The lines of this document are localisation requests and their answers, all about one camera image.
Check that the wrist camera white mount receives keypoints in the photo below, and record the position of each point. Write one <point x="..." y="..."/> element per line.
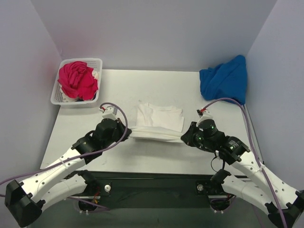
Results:
<point x="109" y="112"/>
<point x="203" y="114"/>

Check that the white plastic laundry basket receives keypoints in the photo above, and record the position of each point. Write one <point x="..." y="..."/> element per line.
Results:
<point x="56" y="97"/>

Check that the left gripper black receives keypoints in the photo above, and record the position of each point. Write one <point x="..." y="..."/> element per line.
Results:
<point x="122" y="129"/>

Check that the red pink t-shirt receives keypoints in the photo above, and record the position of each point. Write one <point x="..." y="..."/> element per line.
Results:
<point x="77" y="80"/>

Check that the white t-shirt red print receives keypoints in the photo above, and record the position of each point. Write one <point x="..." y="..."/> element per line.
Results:
<point x="158" y="123"/>

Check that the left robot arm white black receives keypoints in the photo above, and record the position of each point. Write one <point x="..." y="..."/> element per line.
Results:
<point x="27" y="199"/>

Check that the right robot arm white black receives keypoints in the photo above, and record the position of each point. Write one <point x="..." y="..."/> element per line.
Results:
<point x="282" y="203"/>

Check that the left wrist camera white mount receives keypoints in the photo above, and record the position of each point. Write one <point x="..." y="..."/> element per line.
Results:
<point x="109" y="112"/>

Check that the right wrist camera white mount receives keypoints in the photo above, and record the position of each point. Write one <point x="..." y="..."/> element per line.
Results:
<point x="203" y="114"/>

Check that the blue t-shirt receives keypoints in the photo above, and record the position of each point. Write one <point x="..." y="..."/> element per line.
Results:
<point x="227" y="80"/>

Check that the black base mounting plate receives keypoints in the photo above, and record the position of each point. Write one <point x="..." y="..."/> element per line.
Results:
<point x="124" y="190"/>

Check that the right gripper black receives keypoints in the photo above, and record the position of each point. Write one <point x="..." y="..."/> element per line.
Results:
<point x="189" y="135"/>

